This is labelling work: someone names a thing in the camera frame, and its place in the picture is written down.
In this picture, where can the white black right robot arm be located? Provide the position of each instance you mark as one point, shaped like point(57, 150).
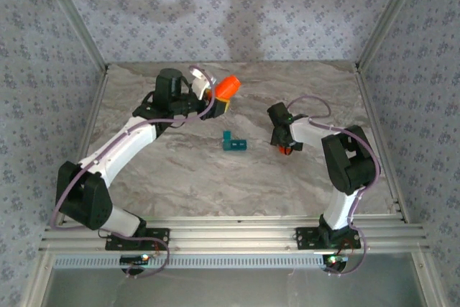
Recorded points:
point(305, 132)

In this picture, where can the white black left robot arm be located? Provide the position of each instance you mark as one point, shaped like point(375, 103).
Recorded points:
point(122, 149)

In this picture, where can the small circuit board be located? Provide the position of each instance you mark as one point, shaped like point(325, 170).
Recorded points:
point(133, 259)
point(338, 259)

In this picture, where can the grey metal panel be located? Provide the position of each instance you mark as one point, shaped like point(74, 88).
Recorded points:
point(233, 289)

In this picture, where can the aluminium side rail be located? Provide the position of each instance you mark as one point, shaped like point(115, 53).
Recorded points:
point(370, 105)
point(95, 105)

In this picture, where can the orange pill bottle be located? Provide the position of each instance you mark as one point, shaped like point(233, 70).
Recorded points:
point(228, 87)

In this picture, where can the teal L-shaped block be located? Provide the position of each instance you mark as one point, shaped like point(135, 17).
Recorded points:
point(235, 145)

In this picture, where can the aluminium corner post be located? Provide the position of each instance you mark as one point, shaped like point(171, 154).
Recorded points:
point(389, 16)
point(78, 21)

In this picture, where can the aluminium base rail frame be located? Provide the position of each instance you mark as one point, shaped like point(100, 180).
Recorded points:
point(233, 235)

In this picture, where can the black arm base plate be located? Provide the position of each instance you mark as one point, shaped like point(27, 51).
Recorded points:
point(305, 237)
point(160, 237)

